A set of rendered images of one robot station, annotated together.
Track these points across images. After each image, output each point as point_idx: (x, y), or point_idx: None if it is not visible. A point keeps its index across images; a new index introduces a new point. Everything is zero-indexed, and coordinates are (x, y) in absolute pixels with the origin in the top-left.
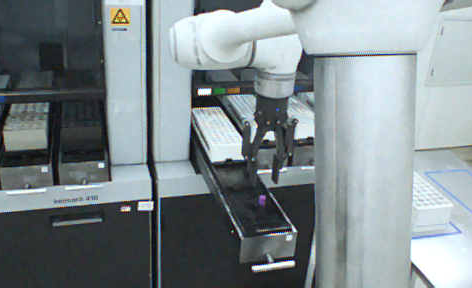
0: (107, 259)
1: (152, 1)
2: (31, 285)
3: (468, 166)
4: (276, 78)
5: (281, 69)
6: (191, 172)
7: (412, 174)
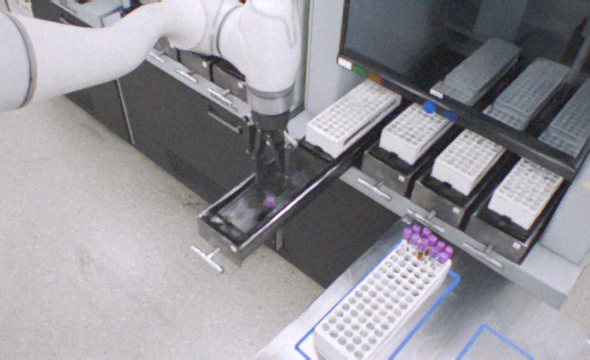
0: (244, 167)
1: None
2: (199, 149)
3: None
4: (248, 88)
5: (250, 81)
6: None
7: None
